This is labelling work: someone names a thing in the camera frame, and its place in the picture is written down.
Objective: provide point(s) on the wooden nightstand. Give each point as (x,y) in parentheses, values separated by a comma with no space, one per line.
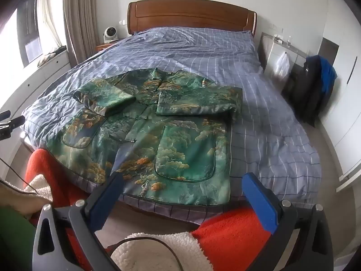
(105,46)

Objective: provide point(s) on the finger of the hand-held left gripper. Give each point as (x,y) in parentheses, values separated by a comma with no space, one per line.
(12,122)

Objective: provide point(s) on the dark jacket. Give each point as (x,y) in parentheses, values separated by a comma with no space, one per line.
(306,90)

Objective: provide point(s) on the beige curtain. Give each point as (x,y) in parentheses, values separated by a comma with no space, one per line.
(80,19)

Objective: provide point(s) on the blue garment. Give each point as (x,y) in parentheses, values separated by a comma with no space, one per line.
(328,74)

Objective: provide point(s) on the green landscape print jacket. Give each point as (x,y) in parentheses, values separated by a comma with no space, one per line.
(174,146)

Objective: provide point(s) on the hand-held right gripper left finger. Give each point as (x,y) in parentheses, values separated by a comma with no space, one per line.
(108,200)

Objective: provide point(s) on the white desk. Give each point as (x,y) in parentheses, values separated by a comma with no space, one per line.
(273,53)

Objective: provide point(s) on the red fleece robe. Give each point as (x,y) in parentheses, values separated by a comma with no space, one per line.
(234,234)

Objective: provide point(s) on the white wardrobe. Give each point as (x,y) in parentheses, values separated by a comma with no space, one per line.
(344,76)

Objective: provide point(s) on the window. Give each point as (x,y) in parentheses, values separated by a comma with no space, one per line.
(29,28)

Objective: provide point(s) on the white plastic bag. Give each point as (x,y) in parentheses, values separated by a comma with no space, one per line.
(282,66)

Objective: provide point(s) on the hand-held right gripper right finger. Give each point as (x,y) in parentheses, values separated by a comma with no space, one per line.
(261,203)

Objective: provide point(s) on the white window bench cabinet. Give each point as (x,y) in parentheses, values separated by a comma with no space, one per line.
(33,79)

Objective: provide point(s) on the blue checked duvet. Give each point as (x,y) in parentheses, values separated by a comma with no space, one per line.
(197,50)

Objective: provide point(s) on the wooden headboard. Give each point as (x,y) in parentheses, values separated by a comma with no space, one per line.
(191,15)

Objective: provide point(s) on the white desk fan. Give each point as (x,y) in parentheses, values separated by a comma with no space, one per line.
(108,34)

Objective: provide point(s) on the green cloth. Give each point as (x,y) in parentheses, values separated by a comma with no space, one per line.
(14,240)

